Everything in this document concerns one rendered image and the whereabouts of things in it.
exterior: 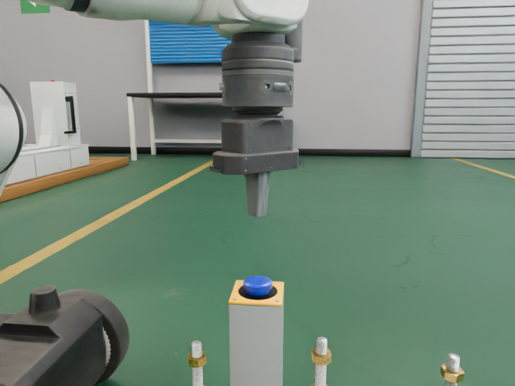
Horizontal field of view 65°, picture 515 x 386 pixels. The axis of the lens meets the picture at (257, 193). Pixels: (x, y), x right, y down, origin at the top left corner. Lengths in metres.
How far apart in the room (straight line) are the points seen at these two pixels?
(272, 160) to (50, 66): 5.80
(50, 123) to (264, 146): 3.42
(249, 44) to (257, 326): 0.35
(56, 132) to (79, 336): 3.18
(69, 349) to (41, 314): 0.09
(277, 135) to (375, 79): 4.81
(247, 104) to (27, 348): 0.52
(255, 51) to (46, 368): 0.55
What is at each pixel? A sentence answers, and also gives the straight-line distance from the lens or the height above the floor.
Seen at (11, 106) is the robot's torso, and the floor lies 0.56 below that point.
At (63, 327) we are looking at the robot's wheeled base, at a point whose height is 0.20.
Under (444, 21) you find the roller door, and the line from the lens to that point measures 5.43.
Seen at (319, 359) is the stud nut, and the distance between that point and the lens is 0.40.
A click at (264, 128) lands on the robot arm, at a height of 0.54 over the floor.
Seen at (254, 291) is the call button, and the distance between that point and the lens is 0.55.
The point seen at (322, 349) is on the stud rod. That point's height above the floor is 0.34.
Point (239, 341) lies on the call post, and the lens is 0.57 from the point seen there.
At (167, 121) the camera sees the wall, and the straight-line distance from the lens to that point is 5.51.
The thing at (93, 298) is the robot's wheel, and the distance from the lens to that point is 0.89.
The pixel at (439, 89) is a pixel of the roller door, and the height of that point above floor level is 0.81.
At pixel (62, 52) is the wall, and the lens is 6.15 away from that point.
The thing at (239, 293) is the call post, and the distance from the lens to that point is 0.56.
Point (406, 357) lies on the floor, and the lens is 1.06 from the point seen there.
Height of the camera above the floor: 0.56
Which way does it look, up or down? 11 degrees down
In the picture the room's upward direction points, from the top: straight up
